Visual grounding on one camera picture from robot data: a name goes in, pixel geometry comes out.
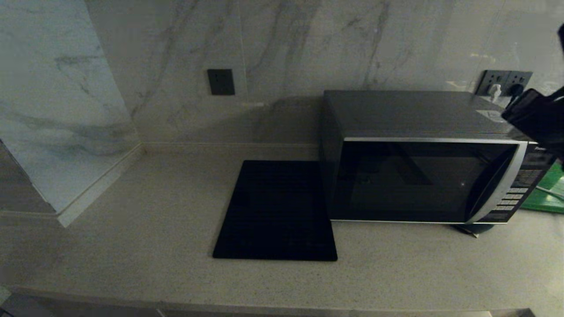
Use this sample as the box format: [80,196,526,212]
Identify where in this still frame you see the silver black microwave oven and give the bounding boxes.
[319,90,557,225]

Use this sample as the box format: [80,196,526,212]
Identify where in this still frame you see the black glass induction cooktop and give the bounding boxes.
[213,160,338,262]

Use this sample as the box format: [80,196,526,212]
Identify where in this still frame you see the green cutting board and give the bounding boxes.
[520,162,564,215]

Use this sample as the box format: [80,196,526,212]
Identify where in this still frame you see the grey double wall socket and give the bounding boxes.
[475,70,534,98]

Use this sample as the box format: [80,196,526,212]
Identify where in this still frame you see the white cable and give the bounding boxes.
[535,186,564,199]

